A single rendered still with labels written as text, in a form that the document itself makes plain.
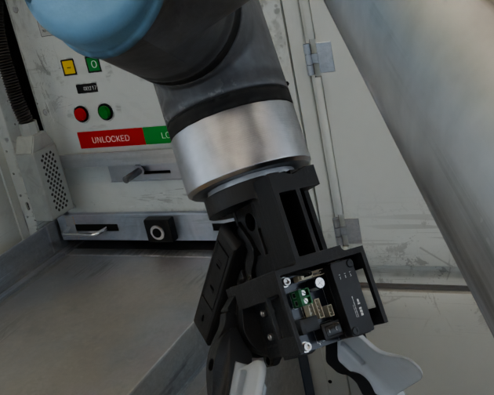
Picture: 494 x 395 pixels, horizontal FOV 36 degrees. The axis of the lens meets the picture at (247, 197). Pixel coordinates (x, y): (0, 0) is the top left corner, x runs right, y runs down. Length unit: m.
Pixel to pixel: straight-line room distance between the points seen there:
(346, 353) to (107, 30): 0.29
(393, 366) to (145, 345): 0.72
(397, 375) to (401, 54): 0.39
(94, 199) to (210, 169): 1.13
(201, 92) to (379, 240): 0.83
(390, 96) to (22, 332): 1.23
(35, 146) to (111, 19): 1.14
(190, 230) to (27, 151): 0.35
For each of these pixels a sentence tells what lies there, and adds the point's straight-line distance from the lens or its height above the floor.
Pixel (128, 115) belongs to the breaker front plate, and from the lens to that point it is 1.48.
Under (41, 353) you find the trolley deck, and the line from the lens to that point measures 1.29.
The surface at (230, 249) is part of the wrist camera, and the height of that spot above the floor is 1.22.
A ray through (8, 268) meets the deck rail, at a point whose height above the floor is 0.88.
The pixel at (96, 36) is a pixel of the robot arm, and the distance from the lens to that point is 0.39.
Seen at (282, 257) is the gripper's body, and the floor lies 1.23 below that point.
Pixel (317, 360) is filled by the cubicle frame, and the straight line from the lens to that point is 1.48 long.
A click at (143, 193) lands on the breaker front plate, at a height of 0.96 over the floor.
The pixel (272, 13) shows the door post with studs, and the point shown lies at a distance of 1.24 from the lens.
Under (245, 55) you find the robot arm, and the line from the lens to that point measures 0.50.
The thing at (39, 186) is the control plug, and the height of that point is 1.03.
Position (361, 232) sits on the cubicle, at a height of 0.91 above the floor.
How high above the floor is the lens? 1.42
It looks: 20 degrees down
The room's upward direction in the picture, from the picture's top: 12 degrees counter-clockwise
